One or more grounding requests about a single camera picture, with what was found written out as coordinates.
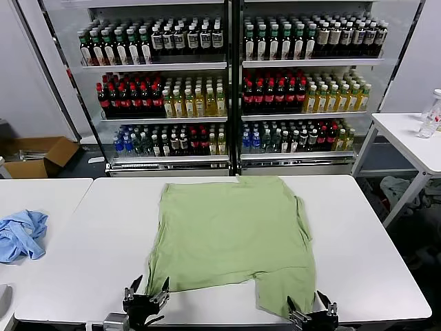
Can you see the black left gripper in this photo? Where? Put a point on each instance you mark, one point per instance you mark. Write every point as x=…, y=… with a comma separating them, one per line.
x=143, y=308

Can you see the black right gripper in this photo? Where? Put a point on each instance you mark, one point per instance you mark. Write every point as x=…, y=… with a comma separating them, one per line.
x=320, y=322

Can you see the light green T-shirt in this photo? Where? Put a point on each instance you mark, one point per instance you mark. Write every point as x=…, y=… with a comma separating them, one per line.
x=227, y=234

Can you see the glass drinks display cabinet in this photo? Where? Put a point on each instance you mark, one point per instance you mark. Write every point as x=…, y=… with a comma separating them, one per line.
x=172, y=169
x=293, y=168

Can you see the dark ribbed laundry basket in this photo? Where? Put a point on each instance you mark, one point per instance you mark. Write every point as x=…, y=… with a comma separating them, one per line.
x=370, y=193

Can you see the light blue crumpled shirt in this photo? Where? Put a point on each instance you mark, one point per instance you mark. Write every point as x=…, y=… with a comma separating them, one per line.
x=20, y=234

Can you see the white flat floor object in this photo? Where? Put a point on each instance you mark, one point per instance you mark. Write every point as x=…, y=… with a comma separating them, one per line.
x=95, y=160

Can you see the pale grey-green crumpled cloth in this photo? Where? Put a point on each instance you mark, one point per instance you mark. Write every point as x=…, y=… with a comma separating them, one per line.
x=396, y=189

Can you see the green-tinted water bottle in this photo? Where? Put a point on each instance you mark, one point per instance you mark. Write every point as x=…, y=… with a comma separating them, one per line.
x=266, y=142
x=146, y=146
x=275, y=142
x=137, y=146

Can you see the white-cap dark drink bottle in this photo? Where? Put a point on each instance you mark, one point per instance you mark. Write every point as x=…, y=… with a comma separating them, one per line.
x=168, y=40
x=156, y=146
x=193, y=40
x=312, y=139
x=180, y=40
x=205, y=39
x=217, y=38
x=156, y=41
x=165, y=146
x=303, y=139

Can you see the blue-label water bottle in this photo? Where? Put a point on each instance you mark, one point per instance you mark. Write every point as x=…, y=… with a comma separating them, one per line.
x=119, y=146
x=246, y=143
x=256, y=143
x=128, y=146

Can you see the beige-label dark drink bottle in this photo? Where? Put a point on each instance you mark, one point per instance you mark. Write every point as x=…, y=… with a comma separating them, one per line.
x=347, y=38
x=371, y=38
x=335, y=38
x=323, y=38
x=382, y=37
x=183, y=145
x=174, y=145
x=359, y=38

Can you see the red-cap cola bottle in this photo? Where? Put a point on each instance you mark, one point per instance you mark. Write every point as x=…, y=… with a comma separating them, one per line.
x=248, y=98
x=302, y=98
x=103, y=101
x=203, y=145
x=259, y=98
x=125, y=101
x=322, y=138
x=147, y=101
x=136, y=101
x=114, y=101
x=331, y=138
x=270, y=98
x=292, y=98
x=281, y=98
x=194, y=145
x=158, y=100

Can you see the yellow tea bottle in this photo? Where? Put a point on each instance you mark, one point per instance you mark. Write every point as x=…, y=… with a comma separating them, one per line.
x=349, y=139
x=353, y=100
x=211, y=104
x=311, y=101
x=189, y=105
x=342, y=101
x=340, y=139
x=332, y=101
x=200, y=104
x=321, y=101
x=364, y=100
x=213, y=146
x=168, y=105
x=178, y=105
x=222, y=146
x=221, y=103

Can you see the brown cardboard box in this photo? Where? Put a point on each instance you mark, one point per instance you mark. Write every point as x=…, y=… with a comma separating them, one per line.
x=58, y=151

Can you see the grey crumpled cloth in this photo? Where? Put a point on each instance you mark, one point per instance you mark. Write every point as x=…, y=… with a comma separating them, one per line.
x=432, y=193

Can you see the white-cap pale-label bottle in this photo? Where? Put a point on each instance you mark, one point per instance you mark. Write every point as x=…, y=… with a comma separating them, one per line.
x=284, y=142
x=294, y=142

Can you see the white furniture piece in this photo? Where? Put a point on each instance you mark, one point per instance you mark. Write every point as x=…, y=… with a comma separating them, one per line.
x=4, y=169

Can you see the white side table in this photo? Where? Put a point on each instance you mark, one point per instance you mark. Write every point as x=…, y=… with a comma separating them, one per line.
x=396, y=138

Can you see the small clear plastic bottle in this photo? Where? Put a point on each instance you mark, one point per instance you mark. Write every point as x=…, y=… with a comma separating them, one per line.
x=426, y=129

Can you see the tall clear plastic bottle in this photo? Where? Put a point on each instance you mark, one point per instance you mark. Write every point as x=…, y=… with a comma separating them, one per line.
x=435, y=107

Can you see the green-cap white-label tea bottle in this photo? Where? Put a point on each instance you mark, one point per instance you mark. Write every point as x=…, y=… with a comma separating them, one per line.
x=311, y=44
x=299, y=45
x=262, y=45
x=110, y=51
x=122, y=51
x=274, y=45
x=86, y=51
x=249, y=45
x=98, y=51
x=134, y=51
x=146, y=50
x=287, y=45

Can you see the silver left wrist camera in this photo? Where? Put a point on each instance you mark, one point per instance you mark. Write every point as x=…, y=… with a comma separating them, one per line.
x=116, y=322

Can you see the black cabinet post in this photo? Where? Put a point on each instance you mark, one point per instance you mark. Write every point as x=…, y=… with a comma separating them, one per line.
x=235, y=86

